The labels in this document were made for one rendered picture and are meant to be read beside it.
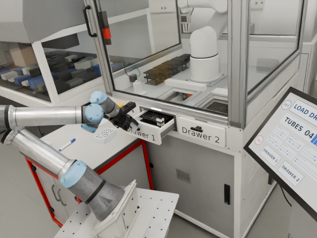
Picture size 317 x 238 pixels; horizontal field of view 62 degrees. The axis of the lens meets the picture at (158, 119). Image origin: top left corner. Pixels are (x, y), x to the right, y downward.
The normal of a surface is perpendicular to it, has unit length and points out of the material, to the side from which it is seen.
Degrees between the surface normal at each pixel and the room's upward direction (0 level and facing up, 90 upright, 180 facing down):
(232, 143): 90
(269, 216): 0
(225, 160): 90
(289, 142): 50
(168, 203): 0
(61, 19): 90
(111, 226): 90
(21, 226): 0
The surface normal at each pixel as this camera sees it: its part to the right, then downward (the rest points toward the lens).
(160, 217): -0.12, -0.88
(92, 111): 0.28, -0.18
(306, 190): -0.81, -0.39
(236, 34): -0.63, 0.43
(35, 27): 0.76, 0.22
